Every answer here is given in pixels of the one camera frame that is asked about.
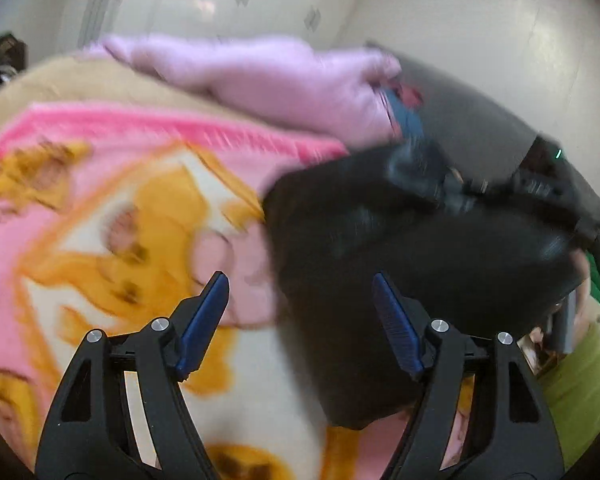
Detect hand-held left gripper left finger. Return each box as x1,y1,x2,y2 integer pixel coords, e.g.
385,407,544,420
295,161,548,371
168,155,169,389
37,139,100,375
34,271,230,480

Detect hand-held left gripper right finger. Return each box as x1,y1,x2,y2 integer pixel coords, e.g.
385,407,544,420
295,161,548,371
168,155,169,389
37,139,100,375
371,272,566,480

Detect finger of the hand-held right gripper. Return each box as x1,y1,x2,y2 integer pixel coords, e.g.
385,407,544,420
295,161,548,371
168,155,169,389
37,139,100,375
387,145,513,211

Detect black leather jacket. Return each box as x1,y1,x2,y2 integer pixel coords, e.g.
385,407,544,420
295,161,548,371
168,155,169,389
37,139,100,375
262,140,588,431

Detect person's right forearm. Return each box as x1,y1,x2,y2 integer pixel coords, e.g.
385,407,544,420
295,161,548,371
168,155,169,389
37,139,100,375
535,320,600,468

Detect teal cloth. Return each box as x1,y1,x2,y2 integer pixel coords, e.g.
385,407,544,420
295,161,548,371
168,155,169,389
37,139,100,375
380,87,428,143

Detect light pink garment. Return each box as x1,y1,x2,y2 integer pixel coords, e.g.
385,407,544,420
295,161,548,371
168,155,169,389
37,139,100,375
82,34,403,148

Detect pink printed blanket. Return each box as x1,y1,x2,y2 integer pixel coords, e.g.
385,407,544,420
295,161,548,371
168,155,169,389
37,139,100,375
0,102,476,480

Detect bed with beige sheet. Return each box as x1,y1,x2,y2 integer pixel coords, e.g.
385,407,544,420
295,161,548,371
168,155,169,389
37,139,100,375
0,55,261,131

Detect dark brown bag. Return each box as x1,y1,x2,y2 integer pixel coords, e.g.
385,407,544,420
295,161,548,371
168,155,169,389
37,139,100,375
0,32,28,101

